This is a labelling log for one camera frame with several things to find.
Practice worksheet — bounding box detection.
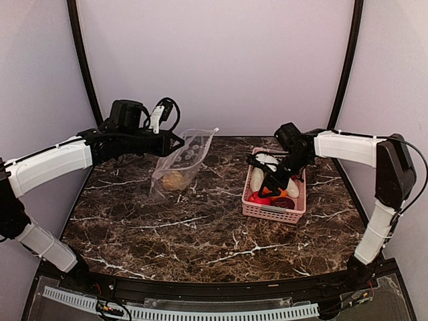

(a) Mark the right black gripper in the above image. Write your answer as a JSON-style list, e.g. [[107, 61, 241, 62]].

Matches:
[[257, 150, 312, 197]]

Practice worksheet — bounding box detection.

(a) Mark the black front rail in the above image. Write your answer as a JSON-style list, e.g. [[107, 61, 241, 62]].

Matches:
[[36, 260, 399, 305]]

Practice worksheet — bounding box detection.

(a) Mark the clear zip top bag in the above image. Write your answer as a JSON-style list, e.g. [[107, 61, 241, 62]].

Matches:
[[149, 128, 219, 201]]

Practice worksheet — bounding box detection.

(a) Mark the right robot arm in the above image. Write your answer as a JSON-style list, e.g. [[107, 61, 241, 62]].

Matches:
[[247, 122, 417, 290]]

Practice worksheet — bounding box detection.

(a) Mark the black frame post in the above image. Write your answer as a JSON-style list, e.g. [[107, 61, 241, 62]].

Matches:
[[326, 0, 364, 131], [66, 0, 103, 126]]

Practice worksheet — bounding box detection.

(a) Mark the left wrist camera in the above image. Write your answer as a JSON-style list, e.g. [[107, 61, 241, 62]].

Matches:
[[144, 97, 181, 134]]

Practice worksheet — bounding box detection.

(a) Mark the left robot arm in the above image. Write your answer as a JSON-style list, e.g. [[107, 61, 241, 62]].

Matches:
[[1, 98, 185, 292]]

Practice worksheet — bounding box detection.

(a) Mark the yellow toy lemon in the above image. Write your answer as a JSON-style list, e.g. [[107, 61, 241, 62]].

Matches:
[[162, 171, 185, 191]]

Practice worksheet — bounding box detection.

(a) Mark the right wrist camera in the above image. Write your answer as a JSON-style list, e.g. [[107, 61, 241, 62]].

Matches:
[[246, 152, 279, 173]]

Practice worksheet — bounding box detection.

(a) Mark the white toy radish right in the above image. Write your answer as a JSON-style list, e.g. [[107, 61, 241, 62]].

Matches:
[[286, 179, 300, 199]]

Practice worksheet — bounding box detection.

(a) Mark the left black frame post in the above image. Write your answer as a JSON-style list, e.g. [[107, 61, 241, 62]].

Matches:
[[66, 0, 103, 126]]

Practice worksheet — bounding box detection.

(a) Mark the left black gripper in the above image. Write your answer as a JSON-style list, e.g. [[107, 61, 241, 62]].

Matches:
[[120, 128, 185, 156]]

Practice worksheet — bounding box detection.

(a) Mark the white slotted cable duct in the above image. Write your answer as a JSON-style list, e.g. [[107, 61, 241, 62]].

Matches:
[[42, 286, 319, 320]]

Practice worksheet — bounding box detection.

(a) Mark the red toy apple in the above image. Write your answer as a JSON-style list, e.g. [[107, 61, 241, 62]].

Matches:
[[247, 191, 272, 205]]

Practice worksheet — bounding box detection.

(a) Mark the white toy radish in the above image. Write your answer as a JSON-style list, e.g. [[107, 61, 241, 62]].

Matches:
[[249, 167, 265, 193], [286, 179, 300, 199]]

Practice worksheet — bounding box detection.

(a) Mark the pink plastic basket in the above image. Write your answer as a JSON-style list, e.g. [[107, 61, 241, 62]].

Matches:
[[241, 165, 307, 224]]

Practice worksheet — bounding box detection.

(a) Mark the white toy radish left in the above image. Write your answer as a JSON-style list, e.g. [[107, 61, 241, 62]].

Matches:
[[249, 167, 265, 193]]

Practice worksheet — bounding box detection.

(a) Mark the dark red toy beet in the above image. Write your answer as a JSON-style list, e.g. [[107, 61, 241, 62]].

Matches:
[[271, 197, 296, 209]]

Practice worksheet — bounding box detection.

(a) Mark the orange toy tangerine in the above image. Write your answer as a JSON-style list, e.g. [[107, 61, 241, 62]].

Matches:
[[262, 187, 288, 199]]

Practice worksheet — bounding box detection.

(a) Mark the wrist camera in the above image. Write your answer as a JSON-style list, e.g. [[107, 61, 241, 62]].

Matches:
[[144, 97, 181, 134], [246, 152, 279, 173]]

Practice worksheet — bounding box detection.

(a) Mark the right black frame post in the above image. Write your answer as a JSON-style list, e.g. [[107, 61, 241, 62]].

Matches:
[[326, 0, 364, 131]]

